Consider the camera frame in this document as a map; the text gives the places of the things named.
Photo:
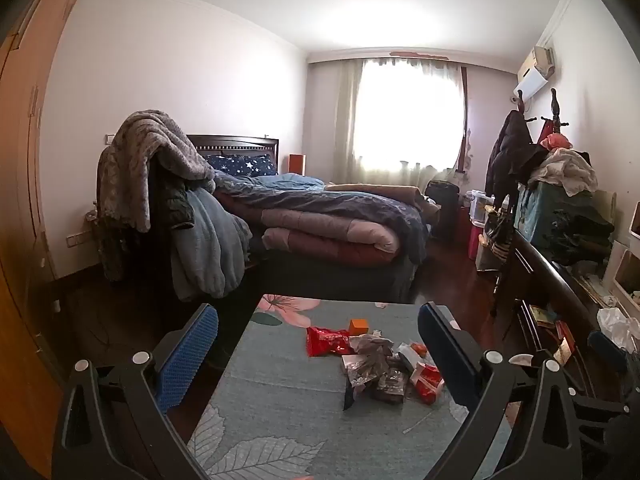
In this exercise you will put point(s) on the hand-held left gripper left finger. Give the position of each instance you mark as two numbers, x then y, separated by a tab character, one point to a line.
187	355

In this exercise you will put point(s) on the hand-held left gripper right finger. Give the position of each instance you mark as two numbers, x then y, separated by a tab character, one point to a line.
442	347

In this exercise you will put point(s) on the floral teal tablecloth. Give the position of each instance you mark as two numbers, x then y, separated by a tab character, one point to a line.
280	385

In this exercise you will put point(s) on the dark handbag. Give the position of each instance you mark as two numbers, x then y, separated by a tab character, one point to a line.
497	237

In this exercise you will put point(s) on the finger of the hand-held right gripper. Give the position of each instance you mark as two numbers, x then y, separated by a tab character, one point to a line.
607	349

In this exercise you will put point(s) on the white boxes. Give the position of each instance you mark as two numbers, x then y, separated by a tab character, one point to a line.
625	270

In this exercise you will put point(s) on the row of books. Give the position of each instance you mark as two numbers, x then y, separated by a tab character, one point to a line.
547	330

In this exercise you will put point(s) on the blue duvet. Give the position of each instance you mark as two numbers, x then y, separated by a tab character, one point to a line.
330	200

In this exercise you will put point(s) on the white plastic bag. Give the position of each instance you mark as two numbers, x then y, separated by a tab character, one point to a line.
617	327

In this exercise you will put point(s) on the wall socket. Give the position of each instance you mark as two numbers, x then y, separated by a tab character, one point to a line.
80	239

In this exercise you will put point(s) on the white bin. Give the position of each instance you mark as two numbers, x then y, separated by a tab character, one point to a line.
484	255

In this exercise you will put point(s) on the red snack bag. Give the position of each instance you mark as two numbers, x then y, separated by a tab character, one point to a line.
327	341

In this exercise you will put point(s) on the wooden coat rack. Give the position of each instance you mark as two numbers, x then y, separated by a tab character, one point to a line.
553	105

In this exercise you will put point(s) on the red and white wrapper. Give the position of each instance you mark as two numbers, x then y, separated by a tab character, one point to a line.
427	380

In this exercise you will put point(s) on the clear plastic storage box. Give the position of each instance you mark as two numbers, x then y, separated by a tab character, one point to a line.
487	207

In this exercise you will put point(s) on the brown blanket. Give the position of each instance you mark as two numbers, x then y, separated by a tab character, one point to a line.
380	192

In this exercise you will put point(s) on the black coat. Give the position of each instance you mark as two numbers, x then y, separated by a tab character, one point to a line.
510	155

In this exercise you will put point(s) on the black suitcase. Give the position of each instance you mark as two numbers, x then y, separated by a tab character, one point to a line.
442	207

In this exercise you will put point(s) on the red container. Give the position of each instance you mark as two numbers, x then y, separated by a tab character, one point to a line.
475	242

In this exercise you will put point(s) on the pile of dark clothes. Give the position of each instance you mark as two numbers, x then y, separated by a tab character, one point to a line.
580	235

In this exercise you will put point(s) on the navy star print pillow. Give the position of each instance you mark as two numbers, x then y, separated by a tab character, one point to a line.
240	164

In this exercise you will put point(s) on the pink folded quilt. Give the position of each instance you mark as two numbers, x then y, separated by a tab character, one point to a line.
320	240

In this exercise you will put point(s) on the pink garment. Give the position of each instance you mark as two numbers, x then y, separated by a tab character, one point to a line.
556	141

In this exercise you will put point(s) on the small white carton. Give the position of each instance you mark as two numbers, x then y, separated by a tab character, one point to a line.
409	355

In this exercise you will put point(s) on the sheer window curtain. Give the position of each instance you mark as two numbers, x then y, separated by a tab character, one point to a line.
400	115

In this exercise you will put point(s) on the orange wooden nightstand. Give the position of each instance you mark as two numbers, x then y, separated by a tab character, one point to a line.
297	164

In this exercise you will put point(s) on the grey fluffy blanket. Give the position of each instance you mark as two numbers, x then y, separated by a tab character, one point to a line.
140	160

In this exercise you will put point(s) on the dark wooden headboard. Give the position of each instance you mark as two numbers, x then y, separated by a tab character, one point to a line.
235	142

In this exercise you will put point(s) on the dark padded jacket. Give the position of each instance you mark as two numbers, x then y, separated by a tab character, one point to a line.
175	205

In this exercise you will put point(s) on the dark brown wrapper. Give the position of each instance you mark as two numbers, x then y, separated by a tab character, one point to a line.
391	385

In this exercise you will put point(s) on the dark wooden dresser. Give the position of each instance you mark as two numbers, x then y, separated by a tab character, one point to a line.
545	285

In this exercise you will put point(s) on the bed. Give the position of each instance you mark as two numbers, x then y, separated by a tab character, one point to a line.
350	275

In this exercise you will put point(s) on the pile of white clothes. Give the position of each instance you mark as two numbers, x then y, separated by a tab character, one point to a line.
565	170

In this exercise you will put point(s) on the black wrapper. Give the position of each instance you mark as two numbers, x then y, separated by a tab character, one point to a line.
350	396

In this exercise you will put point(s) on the teal bag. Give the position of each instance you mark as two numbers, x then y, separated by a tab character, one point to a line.
535	215

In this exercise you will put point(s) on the small orange box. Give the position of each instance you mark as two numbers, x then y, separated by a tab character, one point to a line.
358	326

